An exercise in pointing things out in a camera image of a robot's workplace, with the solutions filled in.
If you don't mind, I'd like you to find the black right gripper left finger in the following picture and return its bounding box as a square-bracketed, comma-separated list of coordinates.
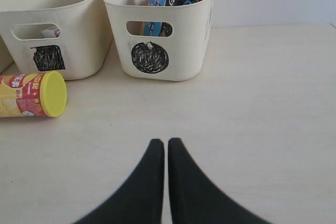
[76, 139, 164, 223]

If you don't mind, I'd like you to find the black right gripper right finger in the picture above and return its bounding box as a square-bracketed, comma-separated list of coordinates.
[167, 137, 268, 223]

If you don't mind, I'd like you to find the white blue milk carton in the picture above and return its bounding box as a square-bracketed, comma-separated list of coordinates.
[40, 25, 61, 38]

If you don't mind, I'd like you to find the yellow chips can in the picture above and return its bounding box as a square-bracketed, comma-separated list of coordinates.
[1, 71, 67, 118]

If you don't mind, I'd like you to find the cream bin circle mark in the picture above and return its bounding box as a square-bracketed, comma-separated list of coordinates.
[103, 0, 214, 81]

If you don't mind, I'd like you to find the cream bin square mark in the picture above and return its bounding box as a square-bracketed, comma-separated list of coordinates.
[1, 0, 112, 80]

